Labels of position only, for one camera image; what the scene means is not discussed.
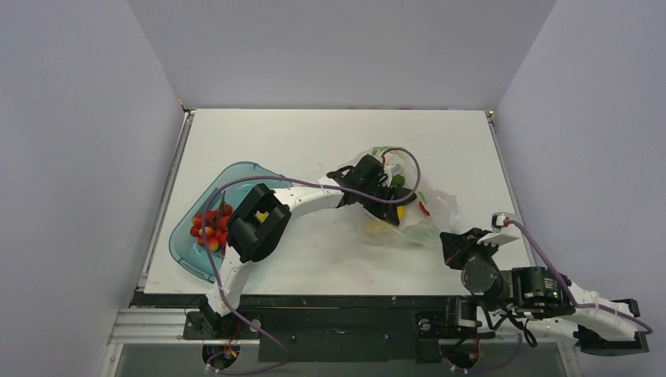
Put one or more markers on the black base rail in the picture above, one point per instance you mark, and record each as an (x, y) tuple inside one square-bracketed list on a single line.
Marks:
[(331, 328)]

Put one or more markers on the yellow fake lemon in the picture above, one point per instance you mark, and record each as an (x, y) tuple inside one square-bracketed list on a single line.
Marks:
[(261, 216)]

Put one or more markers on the clear plastic bag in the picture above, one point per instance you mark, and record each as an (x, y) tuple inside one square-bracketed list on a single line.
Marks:
[(416, 229)]

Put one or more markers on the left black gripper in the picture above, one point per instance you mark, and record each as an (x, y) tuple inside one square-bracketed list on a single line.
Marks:
[(386, 212)]

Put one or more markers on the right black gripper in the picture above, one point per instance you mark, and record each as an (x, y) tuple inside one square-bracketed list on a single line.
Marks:
[(455, 250)]

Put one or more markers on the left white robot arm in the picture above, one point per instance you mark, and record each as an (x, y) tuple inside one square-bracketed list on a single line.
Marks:
[(257, 224)]

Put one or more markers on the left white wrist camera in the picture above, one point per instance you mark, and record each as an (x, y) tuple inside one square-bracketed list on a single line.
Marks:
[(393, 169)]

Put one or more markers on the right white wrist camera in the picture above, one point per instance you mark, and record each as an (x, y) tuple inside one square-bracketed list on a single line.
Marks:
[(501, 232)]

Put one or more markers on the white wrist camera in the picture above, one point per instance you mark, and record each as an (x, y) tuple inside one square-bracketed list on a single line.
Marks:
[(393, 169), (501, 232)]

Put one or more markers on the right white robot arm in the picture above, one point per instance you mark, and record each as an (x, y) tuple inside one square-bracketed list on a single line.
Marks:
[(538, 301)]

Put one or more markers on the red fake berry cluster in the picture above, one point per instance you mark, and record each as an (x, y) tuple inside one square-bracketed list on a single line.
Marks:
[(213, 225)]

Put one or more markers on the red fake chili pepper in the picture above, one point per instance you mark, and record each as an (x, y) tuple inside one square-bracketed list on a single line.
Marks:
[(424, 209)]

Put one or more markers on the yellow fake banana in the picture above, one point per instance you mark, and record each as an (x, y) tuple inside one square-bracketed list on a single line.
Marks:
[(376, 226)]

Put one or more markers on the dark green fake avocado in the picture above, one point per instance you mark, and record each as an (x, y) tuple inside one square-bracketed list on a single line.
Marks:
[(398, 180)]

